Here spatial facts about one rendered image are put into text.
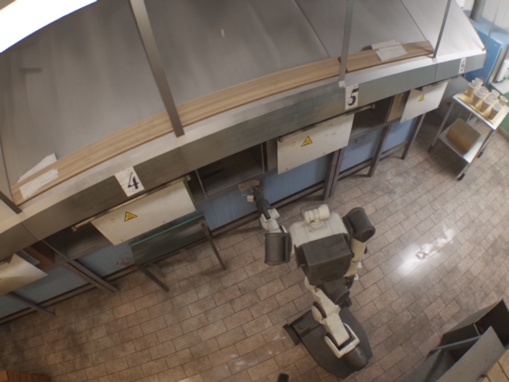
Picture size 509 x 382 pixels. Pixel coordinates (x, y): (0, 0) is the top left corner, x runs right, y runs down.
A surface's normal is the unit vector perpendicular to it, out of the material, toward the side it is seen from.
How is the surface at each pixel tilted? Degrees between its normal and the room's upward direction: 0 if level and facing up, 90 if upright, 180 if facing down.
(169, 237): 0
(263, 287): 0
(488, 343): 0
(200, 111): 33
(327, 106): 80
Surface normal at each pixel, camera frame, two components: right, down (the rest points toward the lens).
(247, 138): 0.41, 0.60
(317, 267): 0.15, 0.63
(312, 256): -0.21, -0.73
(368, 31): 0.17, -0.09
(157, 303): -0.07, -0.58
